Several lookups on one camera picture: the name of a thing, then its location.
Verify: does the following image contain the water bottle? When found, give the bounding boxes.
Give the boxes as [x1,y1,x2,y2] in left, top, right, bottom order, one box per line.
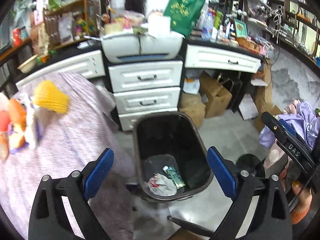
[201,12,214,40]

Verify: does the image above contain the brown plush toy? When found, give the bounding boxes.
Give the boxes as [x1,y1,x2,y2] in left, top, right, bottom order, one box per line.
[179,92,206,128]

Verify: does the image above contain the yellow foam fruit net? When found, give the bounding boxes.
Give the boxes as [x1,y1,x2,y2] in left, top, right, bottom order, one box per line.
[33,80,69,114]

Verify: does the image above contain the cream bowl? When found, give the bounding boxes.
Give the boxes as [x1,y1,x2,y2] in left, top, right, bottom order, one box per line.
[17,55,39,74]

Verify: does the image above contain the green tote bag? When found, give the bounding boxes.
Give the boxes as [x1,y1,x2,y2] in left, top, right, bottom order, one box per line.
[163,0,206,37]

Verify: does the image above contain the orange foam fruit net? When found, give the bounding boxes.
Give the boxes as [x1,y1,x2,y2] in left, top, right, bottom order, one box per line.
[0,92,10,133]

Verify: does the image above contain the person hand orange nails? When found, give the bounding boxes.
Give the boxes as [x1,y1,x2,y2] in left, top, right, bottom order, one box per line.
[280,164,313,225]

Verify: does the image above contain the white drawer cabinet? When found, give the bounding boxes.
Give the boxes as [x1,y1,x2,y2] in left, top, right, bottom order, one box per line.
[108,60,183,131]

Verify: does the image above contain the white paper bag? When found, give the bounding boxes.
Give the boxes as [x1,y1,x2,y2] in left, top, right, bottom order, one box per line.
[148,173,177,197]

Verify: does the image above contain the purple plastic wrapper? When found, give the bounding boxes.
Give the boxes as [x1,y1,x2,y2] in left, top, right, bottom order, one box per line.
[8,120,43,154]

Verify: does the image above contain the cardboard box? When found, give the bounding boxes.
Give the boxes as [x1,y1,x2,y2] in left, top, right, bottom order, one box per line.
[199,72,232,119]

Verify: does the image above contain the purple cloth pile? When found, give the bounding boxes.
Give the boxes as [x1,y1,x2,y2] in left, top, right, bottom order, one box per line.
[258,100,320,170]

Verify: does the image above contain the green snack wrapper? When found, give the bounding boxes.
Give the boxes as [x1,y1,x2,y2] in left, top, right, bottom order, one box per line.
[162,166,186,189]

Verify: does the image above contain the red tin can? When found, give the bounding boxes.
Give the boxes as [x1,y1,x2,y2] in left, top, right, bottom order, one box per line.
[12,28,22,47]

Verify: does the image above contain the black round stool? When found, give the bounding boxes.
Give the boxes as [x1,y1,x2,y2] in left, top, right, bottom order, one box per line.
[235,154,265,178]

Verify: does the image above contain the brown trash bin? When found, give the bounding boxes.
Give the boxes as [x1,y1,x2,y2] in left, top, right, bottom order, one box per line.
[133,112,214,203]

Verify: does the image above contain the orange peel piece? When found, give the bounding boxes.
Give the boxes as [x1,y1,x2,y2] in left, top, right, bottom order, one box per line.
[8,99,27,150]

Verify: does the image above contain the purple striped tablecloth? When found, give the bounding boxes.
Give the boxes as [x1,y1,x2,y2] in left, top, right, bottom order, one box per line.
[1,72,135,239]

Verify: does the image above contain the wooden shelf rack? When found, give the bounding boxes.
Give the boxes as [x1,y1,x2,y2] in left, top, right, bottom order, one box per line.
[43,0,99,50]

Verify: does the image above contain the white desk drawer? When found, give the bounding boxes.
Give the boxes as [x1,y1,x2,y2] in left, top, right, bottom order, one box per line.
[184,45,261,73]

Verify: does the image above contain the white plastic bag orange print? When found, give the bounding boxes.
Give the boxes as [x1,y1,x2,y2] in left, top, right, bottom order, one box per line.
[183,77,200,95]

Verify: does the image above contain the white low cabinet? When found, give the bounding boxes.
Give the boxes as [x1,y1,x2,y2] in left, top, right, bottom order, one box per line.
[15,50,106,89]

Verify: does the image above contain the white printer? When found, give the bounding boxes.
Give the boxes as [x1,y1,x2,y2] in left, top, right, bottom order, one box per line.
[101,31,184,63]

